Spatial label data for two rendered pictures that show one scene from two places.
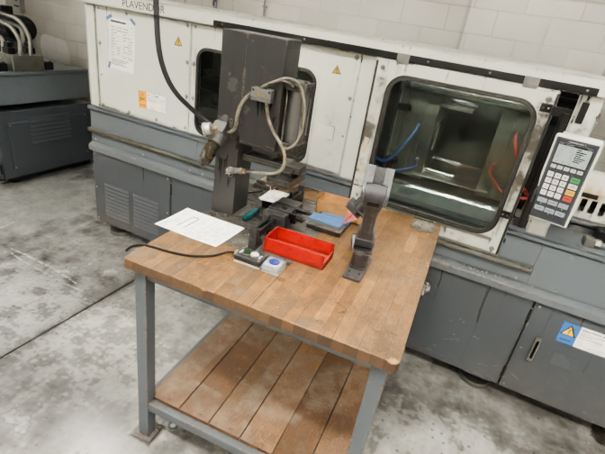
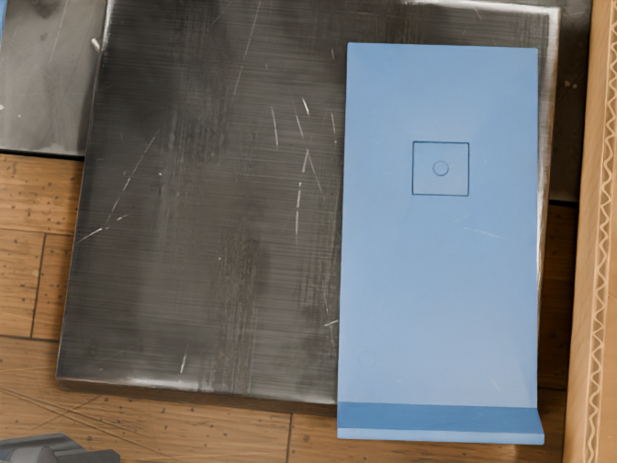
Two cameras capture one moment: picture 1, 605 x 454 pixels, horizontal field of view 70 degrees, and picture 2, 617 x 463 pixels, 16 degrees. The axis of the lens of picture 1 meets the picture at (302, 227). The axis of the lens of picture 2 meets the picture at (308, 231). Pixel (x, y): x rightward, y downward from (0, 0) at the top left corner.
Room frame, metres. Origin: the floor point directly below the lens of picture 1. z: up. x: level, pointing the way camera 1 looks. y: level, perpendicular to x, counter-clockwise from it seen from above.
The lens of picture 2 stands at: (1.74, -0.36, 1.68)
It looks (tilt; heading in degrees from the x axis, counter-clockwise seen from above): 73 degrees down; 77
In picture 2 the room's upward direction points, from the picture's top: straight up
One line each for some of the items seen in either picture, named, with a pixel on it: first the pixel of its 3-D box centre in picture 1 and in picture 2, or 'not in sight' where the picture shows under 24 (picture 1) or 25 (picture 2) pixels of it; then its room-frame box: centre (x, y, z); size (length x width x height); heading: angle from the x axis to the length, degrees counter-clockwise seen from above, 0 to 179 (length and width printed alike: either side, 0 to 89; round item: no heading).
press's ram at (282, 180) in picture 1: (274, 149); not in sight; (1.74, 0.16, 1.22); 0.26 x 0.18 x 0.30; 71
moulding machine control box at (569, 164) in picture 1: (562, 177); not in sight; (1.86, -1.07, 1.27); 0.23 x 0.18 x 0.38; 158
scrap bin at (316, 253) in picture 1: (299, 247); not in sight; (1.49, 0.00, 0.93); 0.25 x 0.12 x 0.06; 71
